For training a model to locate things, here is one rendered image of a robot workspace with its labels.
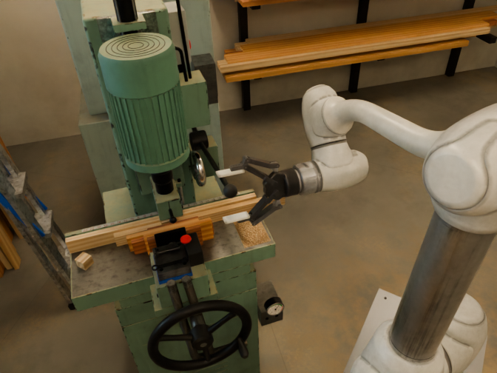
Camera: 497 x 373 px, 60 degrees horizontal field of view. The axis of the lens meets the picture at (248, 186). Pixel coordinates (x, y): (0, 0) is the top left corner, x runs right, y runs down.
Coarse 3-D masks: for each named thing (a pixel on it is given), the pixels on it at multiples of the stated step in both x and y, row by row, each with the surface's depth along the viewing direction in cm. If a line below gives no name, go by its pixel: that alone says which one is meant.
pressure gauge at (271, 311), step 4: (268, 300) 142; (272, 300) 141; (276, 300) 141; (280, 300) 142; (264, 304) 143; (268, 304) 141; (272, 304) 140; (276, 304) 141; (280, 304) 142; (268, 308) 140; (272, 308) 141; (276, 308) 142; (280, 308) 143; (268, 312) 142; (272, 312) 143; (276, 312) 144
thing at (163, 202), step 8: (152, 184) 130; (176, 192) 127; (160, 200) 124; (168, 200) 124; (176, 200) 125; (160, 208) 125; (168, 208) 125; (176, 208) 126; (160, 216) 126; (168, 216) 127; (176, 216) 128
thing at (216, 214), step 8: (256, 200) 142; (272, 200) 143; (280, 200) 144; (216, 208) 139; (224, 208) 139; (232, 208) 139; (240, 208) 140; (248, 208) 141; (264, 208) 144; (184, 216) 137; (192, 216) 137; (200, 216) 137; (208, 216) 138; (216, 216) 139; (224, 216) 140; (152, 224) 135; (120, 232) 132; (128, 232) 132; (136, 232) 132; (120, 240) 132
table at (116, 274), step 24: (216, 240) 134; (240, 240) 134; (72, 264) 128; (96, 264) 128; (120, 264) 128; (144, 264) 127; (216, 264) 129; (240, 264) 133; (72, 288) 122; (96, 288) 121; (120, 288) 122; (144, 288) 126; (216, 288) 124; (168, 312) 120
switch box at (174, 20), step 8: (168, 8) 127; (176, 8) 126; (176, 16) 125; (184, 16) 126; (176, 24) 127; (184, 24) 127; (176, 32) 128; (176, 40) 129; (176, 56) 132; (184, 56) 133
